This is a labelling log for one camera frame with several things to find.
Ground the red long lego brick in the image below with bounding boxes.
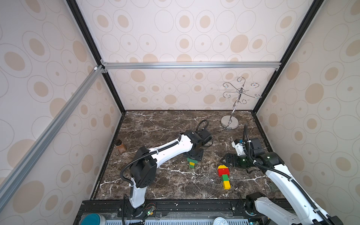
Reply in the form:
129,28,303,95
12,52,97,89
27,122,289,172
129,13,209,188
217,168,230,177

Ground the green long lego brick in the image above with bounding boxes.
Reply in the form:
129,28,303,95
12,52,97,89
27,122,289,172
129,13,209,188
187,157,198,164

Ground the yellow square lego brick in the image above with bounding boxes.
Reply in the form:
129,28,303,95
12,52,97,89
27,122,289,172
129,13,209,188
223,181,231,190

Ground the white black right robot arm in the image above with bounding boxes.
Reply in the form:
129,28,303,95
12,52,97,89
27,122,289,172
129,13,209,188
221,152,343,225

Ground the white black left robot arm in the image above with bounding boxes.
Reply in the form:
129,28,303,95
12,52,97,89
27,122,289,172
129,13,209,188
120,128,212,209

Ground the chrome jewelry stand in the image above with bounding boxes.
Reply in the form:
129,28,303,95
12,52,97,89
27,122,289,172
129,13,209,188
220,76,262,130

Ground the teal round cap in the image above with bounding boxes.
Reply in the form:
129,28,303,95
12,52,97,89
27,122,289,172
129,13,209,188
80,213,106,225

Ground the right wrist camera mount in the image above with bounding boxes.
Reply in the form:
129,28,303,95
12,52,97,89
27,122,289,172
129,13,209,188
232,139,246,156

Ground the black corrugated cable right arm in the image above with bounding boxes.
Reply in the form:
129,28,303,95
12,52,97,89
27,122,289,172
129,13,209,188
241,124,335,225

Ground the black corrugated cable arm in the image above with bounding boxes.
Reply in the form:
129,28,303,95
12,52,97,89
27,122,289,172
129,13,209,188
120,119,214,188
241,124,335,225

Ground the brown cup at left wall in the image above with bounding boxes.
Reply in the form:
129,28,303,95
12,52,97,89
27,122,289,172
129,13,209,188
114,139,127,154

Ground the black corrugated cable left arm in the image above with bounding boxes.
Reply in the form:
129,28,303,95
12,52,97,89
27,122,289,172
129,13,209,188
120,119,214,188

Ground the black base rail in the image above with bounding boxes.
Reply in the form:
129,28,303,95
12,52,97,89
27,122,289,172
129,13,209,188
73,198,317,225

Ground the aluminium horizontal back rail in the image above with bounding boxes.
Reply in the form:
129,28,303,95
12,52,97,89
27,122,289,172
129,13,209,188
95,61,281,70

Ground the black vertical frame post right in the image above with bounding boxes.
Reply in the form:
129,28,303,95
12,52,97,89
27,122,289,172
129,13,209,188
253,0,325,114

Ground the black vertical frame post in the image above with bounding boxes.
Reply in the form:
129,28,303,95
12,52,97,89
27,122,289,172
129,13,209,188
65,0,126,113
253,0,325,114

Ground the black vertical frame post left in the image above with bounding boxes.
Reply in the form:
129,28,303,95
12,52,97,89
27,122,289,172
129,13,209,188
65,0,126,113

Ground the aluminium left diagonal rail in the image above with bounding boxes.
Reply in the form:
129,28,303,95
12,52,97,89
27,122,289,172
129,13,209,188
1,65,105,211

